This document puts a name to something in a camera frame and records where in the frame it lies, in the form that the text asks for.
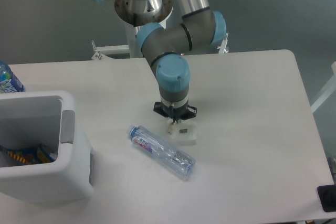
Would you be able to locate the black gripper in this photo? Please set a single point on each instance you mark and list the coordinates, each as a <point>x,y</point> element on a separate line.
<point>183,113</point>

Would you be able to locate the clear plastic water bottle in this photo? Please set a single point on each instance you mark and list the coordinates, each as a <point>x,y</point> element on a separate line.
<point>162,151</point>

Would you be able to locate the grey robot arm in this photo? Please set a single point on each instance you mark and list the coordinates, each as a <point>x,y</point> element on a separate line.
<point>163,47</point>

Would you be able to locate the white trash can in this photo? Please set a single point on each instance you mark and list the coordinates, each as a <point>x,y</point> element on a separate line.
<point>47,118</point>

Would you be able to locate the yellow blue snack wrapper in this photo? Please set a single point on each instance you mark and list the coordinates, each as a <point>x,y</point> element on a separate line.
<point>38,154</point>

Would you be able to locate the blue labelled drink bottle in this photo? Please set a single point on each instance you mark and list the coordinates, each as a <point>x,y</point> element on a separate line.
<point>9,82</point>

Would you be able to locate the black device at table edge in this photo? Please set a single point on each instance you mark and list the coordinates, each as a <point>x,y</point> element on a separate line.
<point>327,197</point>

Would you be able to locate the white table clamp bracket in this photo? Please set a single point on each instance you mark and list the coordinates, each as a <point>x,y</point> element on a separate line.
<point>223,48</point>

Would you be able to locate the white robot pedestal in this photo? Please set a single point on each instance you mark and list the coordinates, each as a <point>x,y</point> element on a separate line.
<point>131,43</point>

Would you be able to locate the white frame bar right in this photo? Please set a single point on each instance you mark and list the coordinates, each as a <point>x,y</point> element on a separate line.
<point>327,90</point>

